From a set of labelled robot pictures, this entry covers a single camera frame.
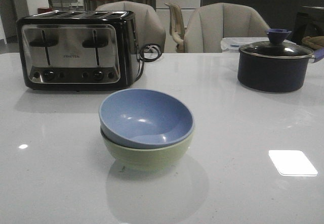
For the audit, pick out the beige armchair left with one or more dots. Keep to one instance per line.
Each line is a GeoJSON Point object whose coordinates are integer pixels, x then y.
{"type": "Point", "coordinates": [148, 25]}

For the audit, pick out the beige armchair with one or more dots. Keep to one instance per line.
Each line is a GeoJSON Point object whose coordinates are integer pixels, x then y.
{"type": "Point", "coordinates": [208, 25]}
{"type": "Point", "coordinates": [148, 25]}

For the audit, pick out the dark blue cooking pot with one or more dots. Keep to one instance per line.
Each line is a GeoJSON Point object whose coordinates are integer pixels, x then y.
{"type": "Point", "coordinates": [275, 74]}

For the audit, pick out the brown woven item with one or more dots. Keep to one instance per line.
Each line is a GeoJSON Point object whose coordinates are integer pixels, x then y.
{"type": "Point", "coordinates": [315, 43]}

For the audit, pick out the glass pot lid blue knob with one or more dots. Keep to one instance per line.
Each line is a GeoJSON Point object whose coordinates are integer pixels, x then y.
{"type": "Point", "coordinates": [277, 36]}

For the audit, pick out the clear plastic food container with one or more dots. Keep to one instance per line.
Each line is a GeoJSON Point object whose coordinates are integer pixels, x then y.
{"type": "Point", "coordinates": [233, 44]}

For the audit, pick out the green plastic bowl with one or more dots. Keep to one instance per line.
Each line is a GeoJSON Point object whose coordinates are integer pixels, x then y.
{"type": "Point", "coordinates": [148, 159]}

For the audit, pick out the beige armchair right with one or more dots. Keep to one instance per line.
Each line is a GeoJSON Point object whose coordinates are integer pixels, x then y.
{"type": "Point", "coordinates": [208, 25]}

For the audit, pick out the cream office chair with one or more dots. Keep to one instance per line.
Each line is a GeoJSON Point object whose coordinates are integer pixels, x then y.
{"type": "Point", "coordinates": [177, 29]}

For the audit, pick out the black and steel toaster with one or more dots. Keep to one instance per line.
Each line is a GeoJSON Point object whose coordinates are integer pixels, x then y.
{"type": "Point", "coordinates": [79, 51]}

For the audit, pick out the blue plastic bowl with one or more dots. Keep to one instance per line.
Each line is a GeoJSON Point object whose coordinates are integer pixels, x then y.
{"type": "Point", "coordinates": [145, 119]}

